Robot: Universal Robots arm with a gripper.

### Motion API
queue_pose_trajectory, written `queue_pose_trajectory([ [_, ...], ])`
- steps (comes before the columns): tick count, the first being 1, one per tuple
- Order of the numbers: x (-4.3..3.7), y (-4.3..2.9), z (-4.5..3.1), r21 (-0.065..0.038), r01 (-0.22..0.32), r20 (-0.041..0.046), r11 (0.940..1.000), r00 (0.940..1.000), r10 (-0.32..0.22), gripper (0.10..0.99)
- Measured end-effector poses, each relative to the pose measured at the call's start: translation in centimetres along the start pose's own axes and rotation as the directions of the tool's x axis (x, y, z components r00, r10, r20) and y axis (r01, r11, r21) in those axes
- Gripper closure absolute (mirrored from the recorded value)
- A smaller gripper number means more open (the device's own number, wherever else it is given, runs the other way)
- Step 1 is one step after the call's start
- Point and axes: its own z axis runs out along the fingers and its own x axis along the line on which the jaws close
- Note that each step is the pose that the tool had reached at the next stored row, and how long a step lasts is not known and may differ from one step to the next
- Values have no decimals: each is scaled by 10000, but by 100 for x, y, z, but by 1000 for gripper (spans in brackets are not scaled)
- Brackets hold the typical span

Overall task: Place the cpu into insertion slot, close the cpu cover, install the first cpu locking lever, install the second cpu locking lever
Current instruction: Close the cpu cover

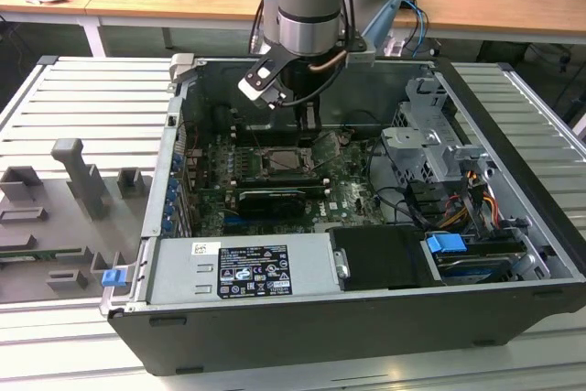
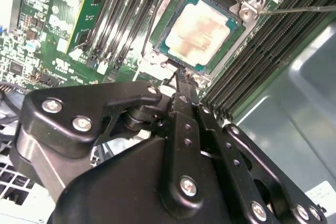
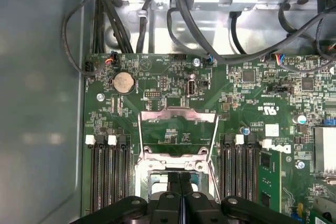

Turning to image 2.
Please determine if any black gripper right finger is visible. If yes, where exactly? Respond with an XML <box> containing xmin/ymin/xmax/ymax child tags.
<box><xmin>183</xmin><ymin>71</ymin><xmax>328</xmax><ymax>224</ymax></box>

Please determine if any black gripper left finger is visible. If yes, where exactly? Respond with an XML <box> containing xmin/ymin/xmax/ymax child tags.
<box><xmin>9</xmin><ymin>69</ymin><xmax>207</xmax><ymax>215</ymax></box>

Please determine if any silver topped green CPU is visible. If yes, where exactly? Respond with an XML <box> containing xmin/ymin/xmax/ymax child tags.
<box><xmin>154</xmin><ymin>0</ymin><xmax>242</xmax><ymax>74</ymax></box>

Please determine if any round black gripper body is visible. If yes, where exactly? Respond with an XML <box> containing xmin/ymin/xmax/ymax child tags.
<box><xmin>46</xmin><ymin>136</ymin><xmax>247</xmax><ymax>224</ymax></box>

